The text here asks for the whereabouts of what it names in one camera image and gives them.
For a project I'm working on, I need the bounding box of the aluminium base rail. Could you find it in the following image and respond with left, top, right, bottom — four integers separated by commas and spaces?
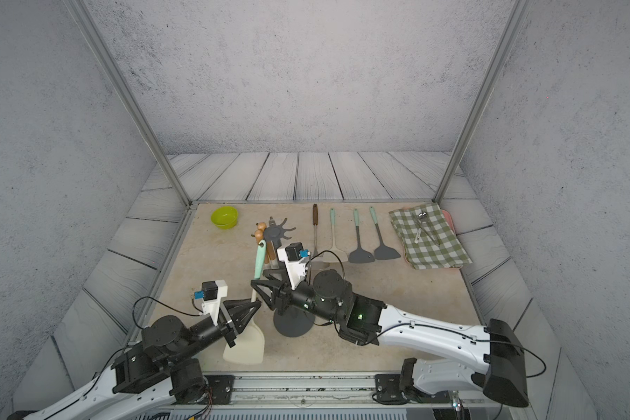
72, 370, 537, 420

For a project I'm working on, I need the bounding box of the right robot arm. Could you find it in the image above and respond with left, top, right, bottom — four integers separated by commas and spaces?
251, 251, 531, 408

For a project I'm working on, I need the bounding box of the left frame post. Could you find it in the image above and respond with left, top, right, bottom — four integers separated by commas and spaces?
64, 0, 194, 208

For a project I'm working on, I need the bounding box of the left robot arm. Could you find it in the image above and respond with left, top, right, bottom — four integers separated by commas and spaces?
8, 299, 262, 419

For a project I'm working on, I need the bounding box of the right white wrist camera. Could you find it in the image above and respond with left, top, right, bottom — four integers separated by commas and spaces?
278, 243, 311, 291

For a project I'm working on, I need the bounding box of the grey utensil rack stand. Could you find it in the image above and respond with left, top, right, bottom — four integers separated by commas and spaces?
264, 216, 315, 338

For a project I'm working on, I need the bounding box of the green checkered cloth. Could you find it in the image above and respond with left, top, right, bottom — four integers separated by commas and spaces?
390, 202, 472, 270

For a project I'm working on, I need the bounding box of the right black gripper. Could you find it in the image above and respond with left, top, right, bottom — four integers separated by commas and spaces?
253, 268, 344, 327

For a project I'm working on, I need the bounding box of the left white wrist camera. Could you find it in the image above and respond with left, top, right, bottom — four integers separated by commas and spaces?
192, 280, 228, 326

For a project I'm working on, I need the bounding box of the cream turner wooden handle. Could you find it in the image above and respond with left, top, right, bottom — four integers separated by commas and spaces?
253, 229, 279, 269

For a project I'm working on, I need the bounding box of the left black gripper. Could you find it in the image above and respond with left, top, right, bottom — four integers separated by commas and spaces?
168, 299, 260, 369

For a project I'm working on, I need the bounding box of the grey spatula mint handle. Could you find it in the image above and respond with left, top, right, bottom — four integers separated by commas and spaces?
369, 206, 401, 261

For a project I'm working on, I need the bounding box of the metal spoon on cloth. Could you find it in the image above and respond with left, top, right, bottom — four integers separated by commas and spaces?
414, 212, 432, 244

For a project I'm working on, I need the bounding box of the pink board under cloth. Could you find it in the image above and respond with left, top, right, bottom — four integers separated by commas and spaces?
441, 209, 457, 235

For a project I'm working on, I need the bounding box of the grey ladle brown handle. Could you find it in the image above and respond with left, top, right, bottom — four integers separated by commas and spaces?
311, 204, 330, 271

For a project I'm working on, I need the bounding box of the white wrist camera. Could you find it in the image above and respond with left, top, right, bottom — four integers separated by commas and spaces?
278, 243, 311, 291
192, 280, 228, 326

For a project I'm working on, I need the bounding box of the cream spatula mint handle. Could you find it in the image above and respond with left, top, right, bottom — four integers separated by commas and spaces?
321, 208, 348, 264
223, 246, 265, 365

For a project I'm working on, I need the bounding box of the green plastic bowl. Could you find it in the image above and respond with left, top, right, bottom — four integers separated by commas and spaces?
210, 206, 239, 230

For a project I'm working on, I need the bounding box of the grey spoon mint handle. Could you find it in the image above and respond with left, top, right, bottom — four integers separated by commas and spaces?
348, 208, 376, 264

